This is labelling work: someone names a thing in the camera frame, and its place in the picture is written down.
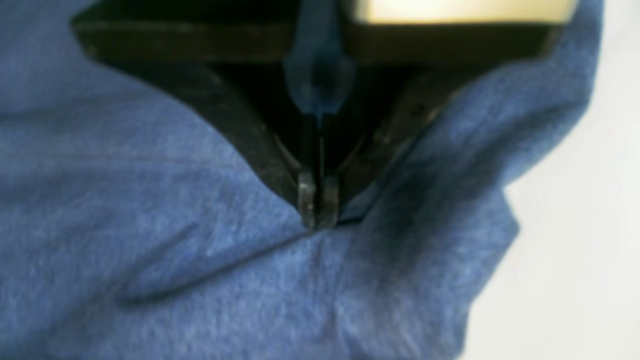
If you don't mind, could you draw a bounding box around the blue-grey t-shirt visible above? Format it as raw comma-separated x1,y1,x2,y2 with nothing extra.
1,0,604,360

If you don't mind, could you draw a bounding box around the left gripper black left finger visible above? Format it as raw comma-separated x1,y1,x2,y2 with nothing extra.
70,0,318,228

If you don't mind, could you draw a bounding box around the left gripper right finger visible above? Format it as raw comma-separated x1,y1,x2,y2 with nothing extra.
317,0,566,226

